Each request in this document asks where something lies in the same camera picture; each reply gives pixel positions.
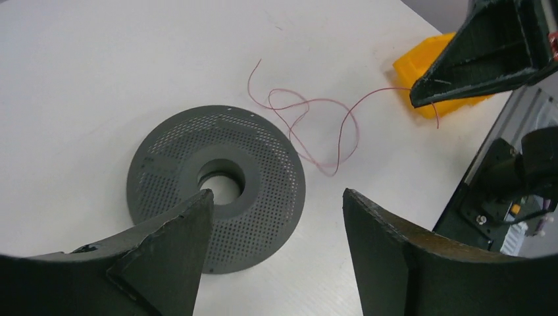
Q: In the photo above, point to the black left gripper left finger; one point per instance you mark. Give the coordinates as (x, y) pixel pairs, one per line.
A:
(153, 268)

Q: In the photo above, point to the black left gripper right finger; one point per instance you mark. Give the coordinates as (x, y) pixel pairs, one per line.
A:
(404, 269)

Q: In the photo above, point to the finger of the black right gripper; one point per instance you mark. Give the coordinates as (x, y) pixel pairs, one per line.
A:
(501, 46)

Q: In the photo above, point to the dark grey perforated spool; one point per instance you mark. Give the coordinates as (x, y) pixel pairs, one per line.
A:
(251, 167)

